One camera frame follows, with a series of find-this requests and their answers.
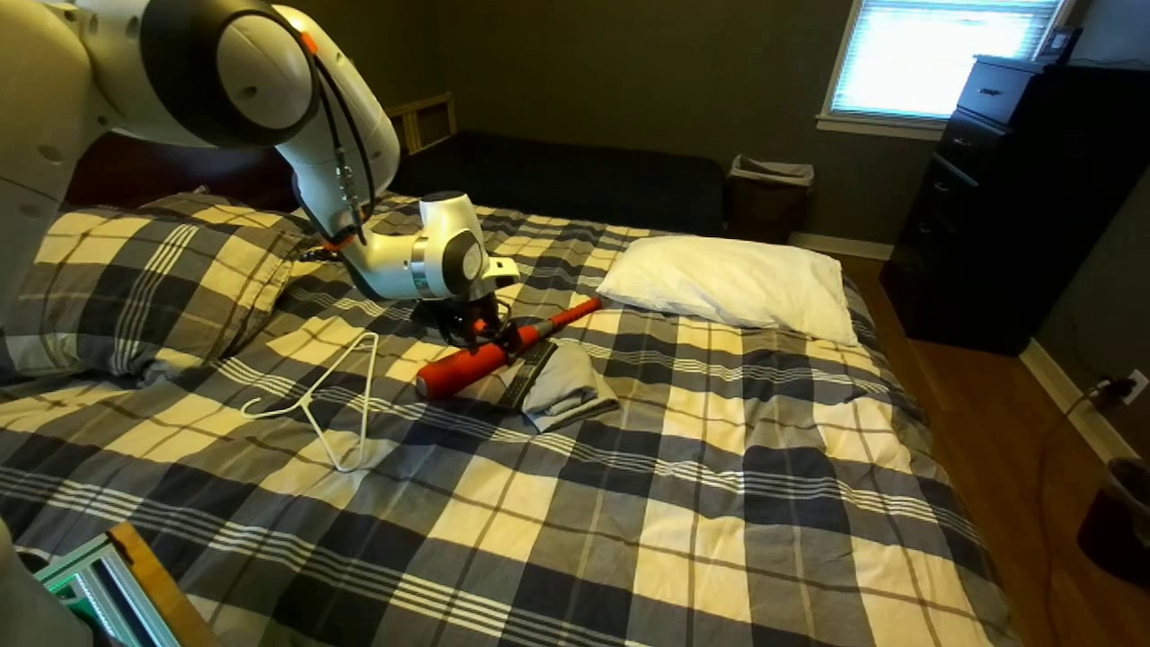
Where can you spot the plaid pillow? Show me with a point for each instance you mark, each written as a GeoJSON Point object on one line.
{"type": "Point", "coordinates": [132, 290]}

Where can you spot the plaid bed comforter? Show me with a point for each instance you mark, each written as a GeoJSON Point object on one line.
{"type": "Point", "coordinates": [670, 503]}

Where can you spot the white clothes hanger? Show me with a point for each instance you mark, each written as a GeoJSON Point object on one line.
{"type": "Point", "coordinates": [363, 401]}

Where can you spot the red baseball bat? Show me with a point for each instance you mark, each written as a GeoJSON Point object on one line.
{"type": "Point", "coordinates": [450, 376]}

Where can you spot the white pillow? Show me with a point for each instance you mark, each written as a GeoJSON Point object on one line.
{"type": "Point", "coordinates": [730, 280]}

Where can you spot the bright window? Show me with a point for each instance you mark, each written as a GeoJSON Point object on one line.
{"type": "Point", "coordinates": [937, 57]}

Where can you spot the black dresser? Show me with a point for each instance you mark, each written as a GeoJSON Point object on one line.
{"type": "Point", "coordinates": [1019, 202]}

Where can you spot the grey folded cloth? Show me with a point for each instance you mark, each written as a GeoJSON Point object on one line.
{"type": "Point", "coordinates": [568, 381]}

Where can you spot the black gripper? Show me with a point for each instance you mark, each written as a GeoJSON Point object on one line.
{"type": "Point", "coordinates": [460, 315]}

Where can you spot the small dark waste bin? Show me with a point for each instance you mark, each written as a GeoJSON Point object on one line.
{"type": "Point", "coordinates": [768, 199]}

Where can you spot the dark round floor object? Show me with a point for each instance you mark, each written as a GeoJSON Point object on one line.
{"type": "Point", "coordinates": [1119, 526]}

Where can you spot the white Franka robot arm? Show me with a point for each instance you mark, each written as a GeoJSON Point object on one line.
{"type": "Point", "coordinates": [237, 74]}

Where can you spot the white wall vent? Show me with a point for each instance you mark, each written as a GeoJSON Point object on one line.
{"type": "Point", "coordinates": [432, 123]}

